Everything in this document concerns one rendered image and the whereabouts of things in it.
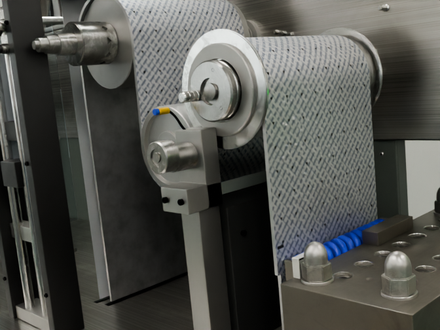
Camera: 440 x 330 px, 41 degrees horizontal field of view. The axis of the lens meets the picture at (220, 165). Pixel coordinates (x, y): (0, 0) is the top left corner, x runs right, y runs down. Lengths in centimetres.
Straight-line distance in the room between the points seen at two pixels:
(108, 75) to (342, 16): 39
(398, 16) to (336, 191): 30
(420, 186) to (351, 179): 280
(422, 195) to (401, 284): 303
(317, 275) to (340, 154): 22
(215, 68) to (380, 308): 33
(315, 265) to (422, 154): 296
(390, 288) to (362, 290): 4
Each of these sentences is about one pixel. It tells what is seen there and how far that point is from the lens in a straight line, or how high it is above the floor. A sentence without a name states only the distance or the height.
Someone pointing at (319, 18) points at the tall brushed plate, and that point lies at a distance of 104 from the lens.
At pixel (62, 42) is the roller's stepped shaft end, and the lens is 87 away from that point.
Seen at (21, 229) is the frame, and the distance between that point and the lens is 99.
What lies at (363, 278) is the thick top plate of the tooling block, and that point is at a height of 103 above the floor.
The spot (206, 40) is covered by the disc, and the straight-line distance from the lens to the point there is 74.
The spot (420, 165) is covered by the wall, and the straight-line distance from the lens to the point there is 361.
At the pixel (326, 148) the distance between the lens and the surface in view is 79.
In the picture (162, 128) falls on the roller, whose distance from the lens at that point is 83.
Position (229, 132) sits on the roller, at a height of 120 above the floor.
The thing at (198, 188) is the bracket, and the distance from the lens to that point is 71.
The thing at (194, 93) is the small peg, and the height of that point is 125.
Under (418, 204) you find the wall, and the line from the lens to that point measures 366.
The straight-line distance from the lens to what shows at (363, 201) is 87.
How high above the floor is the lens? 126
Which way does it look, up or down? 8 degrees down
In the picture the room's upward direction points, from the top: 6 degrees counter-clockwise
